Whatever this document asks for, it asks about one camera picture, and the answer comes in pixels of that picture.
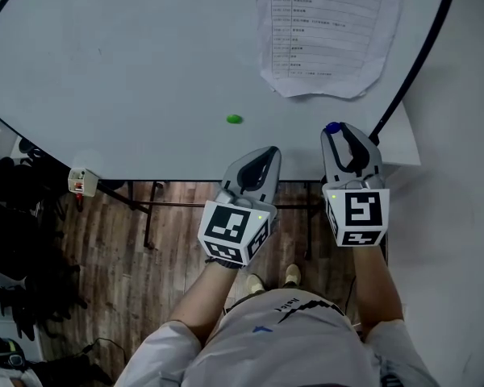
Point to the person's left beige shoe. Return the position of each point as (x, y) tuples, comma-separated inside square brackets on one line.
[(255, 284)]

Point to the pile of black chairs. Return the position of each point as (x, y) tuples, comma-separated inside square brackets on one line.
[(16, 224)]

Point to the person's left forearm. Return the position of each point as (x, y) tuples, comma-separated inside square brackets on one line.
[(205, 296)]

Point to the white flat panel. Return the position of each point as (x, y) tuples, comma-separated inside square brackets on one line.
[(401, 143)]

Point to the person's light grey shirt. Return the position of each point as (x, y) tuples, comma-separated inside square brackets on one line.
[(282, 349)]

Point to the blue round magnet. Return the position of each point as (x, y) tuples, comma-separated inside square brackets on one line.
[(332, 127)]

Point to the person's right forearm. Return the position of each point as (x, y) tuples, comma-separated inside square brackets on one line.
[(377, 288)]

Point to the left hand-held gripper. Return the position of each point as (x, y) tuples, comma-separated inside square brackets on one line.
[(230, 224)]

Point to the black helmet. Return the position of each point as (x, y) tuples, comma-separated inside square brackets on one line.
[(4, 353)]

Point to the green round magnet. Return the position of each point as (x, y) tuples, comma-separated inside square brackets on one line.
[(234, 119)]

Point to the white marker holder box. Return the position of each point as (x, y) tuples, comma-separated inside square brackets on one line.
[(84, 180)]

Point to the printed paper sheet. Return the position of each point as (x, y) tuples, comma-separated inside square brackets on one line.
[(322, 34)]

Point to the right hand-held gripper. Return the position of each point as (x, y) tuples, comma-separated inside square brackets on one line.
[(363, 216)]

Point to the black metal whiteboard stand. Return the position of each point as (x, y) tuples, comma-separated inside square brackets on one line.
[(177, 204)]

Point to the person's beige shoe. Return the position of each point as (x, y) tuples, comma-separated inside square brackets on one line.
[(293, 275), (255, 284)]

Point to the person's right beige shoe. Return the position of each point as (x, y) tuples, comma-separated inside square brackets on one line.
[(293, 275)]

